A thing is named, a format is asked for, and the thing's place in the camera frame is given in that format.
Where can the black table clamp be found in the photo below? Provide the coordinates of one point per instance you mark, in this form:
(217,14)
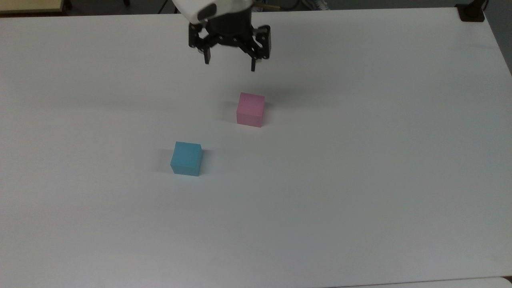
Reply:
(472,12)

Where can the yellow wooden stick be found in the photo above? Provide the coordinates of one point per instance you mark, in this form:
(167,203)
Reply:
(268,6)

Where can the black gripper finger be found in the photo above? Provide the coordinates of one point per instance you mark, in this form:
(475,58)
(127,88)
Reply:
(197,40)
(262,44)

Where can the pink cube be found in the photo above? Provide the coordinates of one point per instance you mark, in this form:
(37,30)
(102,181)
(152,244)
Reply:
(250,108)

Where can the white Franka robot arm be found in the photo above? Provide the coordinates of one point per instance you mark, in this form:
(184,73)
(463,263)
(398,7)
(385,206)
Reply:
(192,8)

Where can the blue cube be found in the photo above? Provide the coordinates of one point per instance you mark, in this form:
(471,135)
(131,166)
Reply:
(187,158)

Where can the wooden furniture piece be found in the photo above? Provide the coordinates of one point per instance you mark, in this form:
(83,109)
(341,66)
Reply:
(28,5)

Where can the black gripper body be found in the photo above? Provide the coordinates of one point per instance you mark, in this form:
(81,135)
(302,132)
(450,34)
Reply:
(231,28)

